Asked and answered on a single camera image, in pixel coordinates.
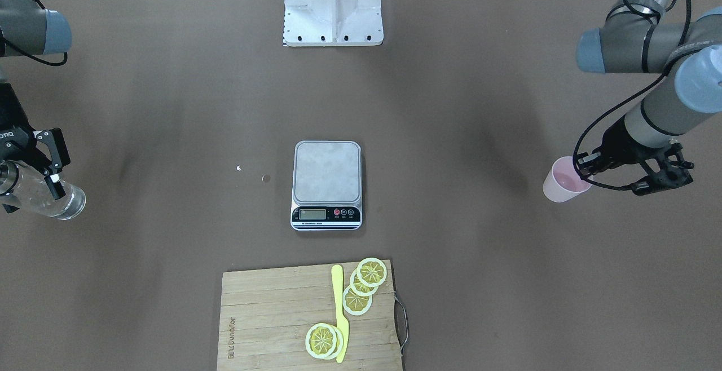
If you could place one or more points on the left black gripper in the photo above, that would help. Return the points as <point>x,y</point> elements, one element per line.
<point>622,141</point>

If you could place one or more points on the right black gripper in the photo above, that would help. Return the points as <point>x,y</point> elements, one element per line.
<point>12,138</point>

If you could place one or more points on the glass sauce bottle metal spout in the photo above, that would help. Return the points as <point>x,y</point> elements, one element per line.
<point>22,185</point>

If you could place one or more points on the pink plastic cup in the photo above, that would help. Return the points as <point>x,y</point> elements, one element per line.
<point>562,182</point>

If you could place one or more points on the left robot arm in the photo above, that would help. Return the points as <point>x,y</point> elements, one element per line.
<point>653,37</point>

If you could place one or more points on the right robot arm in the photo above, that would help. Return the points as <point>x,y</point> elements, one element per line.
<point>31,30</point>

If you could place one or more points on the digital kitchen scale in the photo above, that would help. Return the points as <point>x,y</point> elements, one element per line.
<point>327,186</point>

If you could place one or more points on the bamboo cutting board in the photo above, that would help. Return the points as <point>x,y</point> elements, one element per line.
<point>265,315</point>

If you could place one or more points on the lemon slice middle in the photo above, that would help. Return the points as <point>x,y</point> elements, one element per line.
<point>359,288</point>

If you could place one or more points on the yellow plastic knife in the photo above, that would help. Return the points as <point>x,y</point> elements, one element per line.
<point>338,285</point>

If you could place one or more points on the lemon slice under top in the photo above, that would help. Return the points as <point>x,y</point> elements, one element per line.
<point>340,343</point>

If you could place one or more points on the white metal mount base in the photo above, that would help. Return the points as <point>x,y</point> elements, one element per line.
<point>332,23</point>

